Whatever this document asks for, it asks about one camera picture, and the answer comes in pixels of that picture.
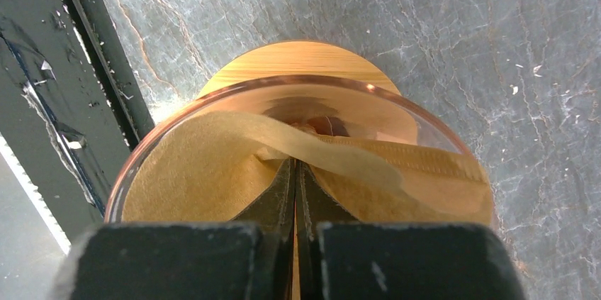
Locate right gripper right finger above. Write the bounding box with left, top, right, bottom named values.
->
left=296, top=162, right=525, bottom=299

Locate clear glass dripper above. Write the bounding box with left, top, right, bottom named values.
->
left=105, top=74, right=472, bottom=223

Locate brown paper coffee filter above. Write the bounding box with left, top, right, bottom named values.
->
left=122, top=111, right=493, bottom=225

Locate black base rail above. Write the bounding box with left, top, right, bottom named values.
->
left=1, top=0, right=154, bottom=240

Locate wooden ring dripper holder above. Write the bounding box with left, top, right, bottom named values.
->
left=197, top=40, right=400, bottom=98

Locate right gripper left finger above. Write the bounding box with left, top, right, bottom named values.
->
left=49, top=159, right=296, bottom=299

